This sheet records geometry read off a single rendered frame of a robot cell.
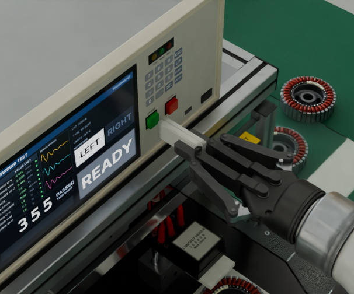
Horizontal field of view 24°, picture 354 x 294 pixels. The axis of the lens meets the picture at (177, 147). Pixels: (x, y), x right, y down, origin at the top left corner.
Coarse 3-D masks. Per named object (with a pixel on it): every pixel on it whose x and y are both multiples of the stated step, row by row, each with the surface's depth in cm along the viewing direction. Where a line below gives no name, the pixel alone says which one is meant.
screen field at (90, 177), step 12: (132, 132) 110; (120, 144) 109; (132, 144) 112; (108, 156) 108; (120, 156) 111; (132, 156) 113; (96, 168) 108; (108, 168) 110; (84, 180) 107; (96, 180) 109; (84, 192) 108
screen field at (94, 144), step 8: (128, 112) 107; (120, 120) 106; (128, 120) 108; (104, 128) 104; (112, 128) 106; (120, 128) 107; (96, 136) 104; (104, 136) 105; (112, 136) 107; (88, 144) 103; (96, 144) 105; (104, 144) 106; (80, 152) 103; (88, 152) 104; (80, 160) 104
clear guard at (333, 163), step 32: (256, 128) 128; (288, 128) 128; (320, 128) 128; (320, 160) 123; (352, 160) 123; (192, 192) 119; (352, 192) 119; (256, 224) 115; (288, 256) 112; (320, 288) 114
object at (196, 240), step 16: (160, 224) 136; (192, 224) 134; (144, 240) 135; (176, 240) 131; (192, 240) 131; (208, 240) 131; (224, 240) 132; (176, 256) 132; (192, 256) 129; (208, 256) 130; (224, 256) 134; (192, 272) 131; (208, 272) 132; (224, 272) 132
